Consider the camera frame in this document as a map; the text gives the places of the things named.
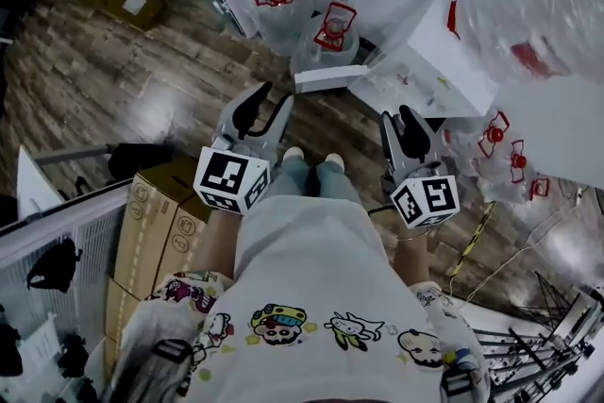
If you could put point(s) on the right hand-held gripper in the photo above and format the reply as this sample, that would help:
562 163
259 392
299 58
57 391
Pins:
424 200

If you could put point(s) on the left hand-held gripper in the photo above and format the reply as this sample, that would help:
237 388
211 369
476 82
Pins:
226 177

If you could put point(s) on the white water dispenser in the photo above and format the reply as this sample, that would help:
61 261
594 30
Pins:
443 61

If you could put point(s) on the person's right forearm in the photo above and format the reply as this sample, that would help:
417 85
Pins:
413 264

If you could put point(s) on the person's left forearm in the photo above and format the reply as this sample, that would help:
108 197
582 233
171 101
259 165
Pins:
217 245

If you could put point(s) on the large clear water jug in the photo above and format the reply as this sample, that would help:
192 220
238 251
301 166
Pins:
533 14

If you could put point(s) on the person's left shoe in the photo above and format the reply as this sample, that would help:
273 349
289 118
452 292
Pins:
293 153

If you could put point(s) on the person's shoe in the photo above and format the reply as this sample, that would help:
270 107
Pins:
293 153
334 158

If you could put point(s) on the person's right shoe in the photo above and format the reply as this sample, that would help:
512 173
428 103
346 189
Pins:
334 158

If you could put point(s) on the light blue jeans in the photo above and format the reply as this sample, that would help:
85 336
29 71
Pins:
330 184

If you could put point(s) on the yellow black striped tape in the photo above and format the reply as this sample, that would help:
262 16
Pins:
474 240

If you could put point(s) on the long cardboard box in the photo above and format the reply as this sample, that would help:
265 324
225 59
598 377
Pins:
146 240
120 321
189 231

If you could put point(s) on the white cartoon print t-shirt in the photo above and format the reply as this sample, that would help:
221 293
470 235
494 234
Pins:
311 278

